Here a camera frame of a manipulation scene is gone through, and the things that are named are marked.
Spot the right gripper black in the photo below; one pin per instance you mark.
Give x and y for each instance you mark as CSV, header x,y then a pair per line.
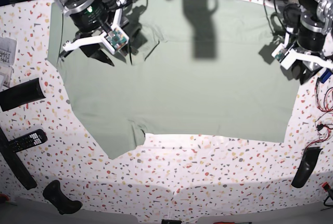
x,y
87,16

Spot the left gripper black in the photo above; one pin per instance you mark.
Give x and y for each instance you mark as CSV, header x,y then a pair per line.
x,y
310,38

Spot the light green T-shirt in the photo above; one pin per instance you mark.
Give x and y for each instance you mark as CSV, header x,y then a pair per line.
x,y
203,67

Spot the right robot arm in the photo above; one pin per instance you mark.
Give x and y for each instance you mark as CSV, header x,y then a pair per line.
x,y
110,5

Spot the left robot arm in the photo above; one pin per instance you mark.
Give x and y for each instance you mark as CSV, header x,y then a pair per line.
x,y
308,11

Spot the blue plastic clamp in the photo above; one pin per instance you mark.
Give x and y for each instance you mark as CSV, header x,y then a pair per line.
x,y
325,76

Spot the black curved pad right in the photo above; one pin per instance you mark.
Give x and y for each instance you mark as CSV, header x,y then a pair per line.
x,y
306,167

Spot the clear plastic parts box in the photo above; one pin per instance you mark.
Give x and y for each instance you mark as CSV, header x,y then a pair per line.
x,y
7,51

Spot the small clear plastic container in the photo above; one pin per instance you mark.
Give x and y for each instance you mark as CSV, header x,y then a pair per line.
x,y
5,72

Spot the black remote control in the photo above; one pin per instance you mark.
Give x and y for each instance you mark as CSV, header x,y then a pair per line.
x,y
27,141

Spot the red connector bottom right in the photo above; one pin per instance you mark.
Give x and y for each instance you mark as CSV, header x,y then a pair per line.
x,y
326,186

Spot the long black bar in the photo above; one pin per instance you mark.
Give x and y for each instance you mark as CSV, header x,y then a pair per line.
x,y
16,165

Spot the black game controller grip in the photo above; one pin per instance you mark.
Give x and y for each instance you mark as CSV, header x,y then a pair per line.
x,y
55,196

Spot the black small tool bottom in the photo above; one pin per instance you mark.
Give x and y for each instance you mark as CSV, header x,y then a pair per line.
x,y
167,221

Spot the red object bottom left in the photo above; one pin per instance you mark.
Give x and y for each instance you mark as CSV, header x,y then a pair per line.
x,y
4,198

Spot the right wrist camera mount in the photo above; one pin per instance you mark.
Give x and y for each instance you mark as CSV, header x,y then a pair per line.
x,y
110,35

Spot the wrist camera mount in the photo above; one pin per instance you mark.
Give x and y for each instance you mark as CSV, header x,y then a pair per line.
x,y
286,53
110,35

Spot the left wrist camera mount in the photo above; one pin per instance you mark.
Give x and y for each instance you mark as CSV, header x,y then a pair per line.
x,y
286,53

